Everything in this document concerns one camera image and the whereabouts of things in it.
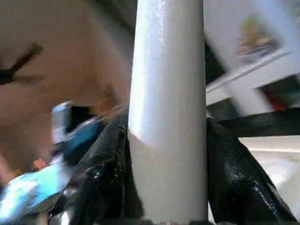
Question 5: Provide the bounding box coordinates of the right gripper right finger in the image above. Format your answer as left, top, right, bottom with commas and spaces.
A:
205, 116, 299, 225

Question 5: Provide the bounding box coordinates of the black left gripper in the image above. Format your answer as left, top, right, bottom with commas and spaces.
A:
63, 117, 106, 163

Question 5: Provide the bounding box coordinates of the white plastic table leg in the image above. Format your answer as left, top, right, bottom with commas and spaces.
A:
127, 0, 210, 225

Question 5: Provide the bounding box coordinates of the black spoked object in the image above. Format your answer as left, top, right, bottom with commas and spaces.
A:
0, 43, 45, 85

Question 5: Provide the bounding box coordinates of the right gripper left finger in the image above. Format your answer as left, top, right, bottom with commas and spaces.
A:
48, 113, 145, 225

